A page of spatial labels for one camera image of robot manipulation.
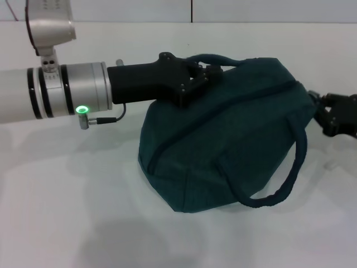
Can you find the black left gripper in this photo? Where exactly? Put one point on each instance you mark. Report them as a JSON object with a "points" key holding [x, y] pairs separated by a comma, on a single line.
{"points": [[139, 83]]}

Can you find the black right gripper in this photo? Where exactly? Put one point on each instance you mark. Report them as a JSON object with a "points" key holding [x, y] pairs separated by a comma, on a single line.
{"points": [[346, 114]]}

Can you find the dark teal fabric lunch bag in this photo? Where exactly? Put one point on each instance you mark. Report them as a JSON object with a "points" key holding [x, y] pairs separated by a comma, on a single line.
{"points": [[223, 139]]}

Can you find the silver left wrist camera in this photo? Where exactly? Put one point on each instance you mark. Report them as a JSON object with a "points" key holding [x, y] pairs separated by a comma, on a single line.
{"points": [[50, 22]]}

